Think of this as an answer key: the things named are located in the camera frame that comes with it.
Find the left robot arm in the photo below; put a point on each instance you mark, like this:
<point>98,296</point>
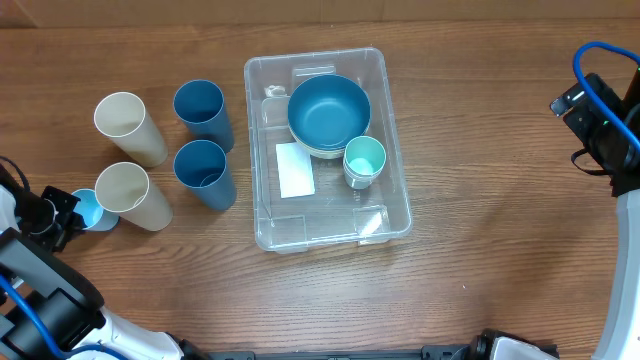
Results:
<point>58,313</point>

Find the large cream bowl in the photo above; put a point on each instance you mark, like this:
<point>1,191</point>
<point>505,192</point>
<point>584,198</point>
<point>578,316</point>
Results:
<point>332,152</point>

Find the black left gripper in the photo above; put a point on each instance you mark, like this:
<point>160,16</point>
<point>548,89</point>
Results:
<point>55,241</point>

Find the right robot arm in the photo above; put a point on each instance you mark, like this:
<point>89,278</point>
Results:
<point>620,337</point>

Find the grey small cup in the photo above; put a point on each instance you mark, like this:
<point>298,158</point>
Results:
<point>357,182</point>

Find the clear plastic storage bin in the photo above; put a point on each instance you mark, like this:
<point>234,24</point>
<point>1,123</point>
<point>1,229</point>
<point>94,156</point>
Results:
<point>335,213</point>

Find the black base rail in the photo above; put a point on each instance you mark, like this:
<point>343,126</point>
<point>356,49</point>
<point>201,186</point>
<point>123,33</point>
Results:
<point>435,352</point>

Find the blue tall cup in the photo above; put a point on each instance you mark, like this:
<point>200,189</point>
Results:
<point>202,166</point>
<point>201,106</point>

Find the blue bowl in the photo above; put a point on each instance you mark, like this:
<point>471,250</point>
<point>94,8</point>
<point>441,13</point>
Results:
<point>326,112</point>

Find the light blue small cup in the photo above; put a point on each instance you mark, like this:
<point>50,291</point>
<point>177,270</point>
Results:
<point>95,217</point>

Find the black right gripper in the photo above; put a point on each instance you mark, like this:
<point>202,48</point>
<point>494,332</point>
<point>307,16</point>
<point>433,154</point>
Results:
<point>577,116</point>

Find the blue tall cup rear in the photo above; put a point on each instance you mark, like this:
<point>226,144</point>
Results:
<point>201,106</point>

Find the cream tall cup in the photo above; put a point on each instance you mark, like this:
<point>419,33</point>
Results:
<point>125,188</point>
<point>123,118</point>

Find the cream tall cup front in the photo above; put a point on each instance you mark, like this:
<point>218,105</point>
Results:
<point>125,188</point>

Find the mint green small cup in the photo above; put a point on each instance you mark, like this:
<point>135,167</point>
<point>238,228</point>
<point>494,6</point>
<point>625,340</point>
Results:
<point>368,148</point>

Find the blue tall cup front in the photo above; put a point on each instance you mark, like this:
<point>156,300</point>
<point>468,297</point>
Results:
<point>202,166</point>

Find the white label in bin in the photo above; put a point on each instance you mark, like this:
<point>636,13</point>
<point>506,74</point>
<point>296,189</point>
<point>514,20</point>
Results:
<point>294,171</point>

